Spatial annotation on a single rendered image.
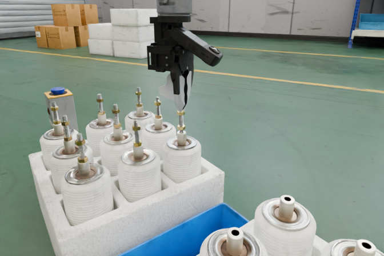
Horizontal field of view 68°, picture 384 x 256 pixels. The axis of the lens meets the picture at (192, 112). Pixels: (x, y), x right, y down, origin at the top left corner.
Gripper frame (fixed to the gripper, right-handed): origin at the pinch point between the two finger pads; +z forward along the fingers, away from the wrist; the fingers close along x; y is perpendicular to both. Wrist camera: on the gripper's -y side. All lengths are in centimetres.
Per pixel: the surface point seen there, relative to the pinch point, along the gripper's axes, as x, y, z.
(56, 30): -242, 306, 8
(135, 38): -222, 163, 12
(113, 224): 22.1, 5.1, 18.3
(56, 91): -3.1, 44.3, 2.5
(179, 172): 4.5, -0.7, 15.5
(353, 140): -78, -48, 35
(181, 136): 0.9, 0.3, 7.5
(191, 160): 2.6, -3.1, 12.4
